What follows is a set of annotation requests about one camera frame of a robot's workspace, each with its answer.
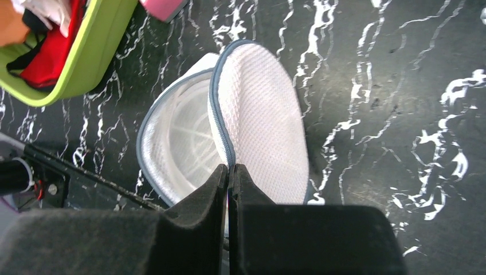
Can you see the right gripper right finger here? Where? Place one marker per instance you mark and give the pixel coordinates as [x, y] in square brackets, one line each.
[267, 238]

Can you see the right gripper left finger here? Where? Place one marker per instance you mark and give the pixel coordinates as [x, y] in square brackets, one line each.
[184, 239]

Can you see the white mesh laundry bag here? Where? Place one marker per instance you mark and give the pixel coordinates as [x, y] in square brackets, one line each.
[235, 107]

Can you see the white bra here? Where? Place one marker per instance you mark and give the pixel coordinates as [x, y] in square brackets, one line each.
[42, 16]

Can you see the red bra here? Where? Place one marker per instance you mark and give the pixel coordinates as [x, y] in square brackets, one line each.
[44, 71]

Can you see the black bra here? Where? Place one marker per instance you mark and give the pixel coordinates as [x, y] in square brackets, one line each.
[26, 57]

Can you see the orange bra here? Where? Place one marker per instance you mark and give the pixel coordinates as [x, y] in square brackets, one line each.
[13, 29]

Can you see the small pink block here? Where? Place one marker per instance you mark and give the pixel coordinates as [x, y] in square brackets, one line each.
[164, 10]

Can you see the green plastic basin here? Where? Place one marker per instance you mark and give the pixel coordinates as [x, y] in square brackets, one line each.
[96, 42]

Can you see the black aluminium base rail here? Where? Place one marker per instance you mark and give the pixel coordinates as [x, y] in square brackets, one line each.
[32, 178]

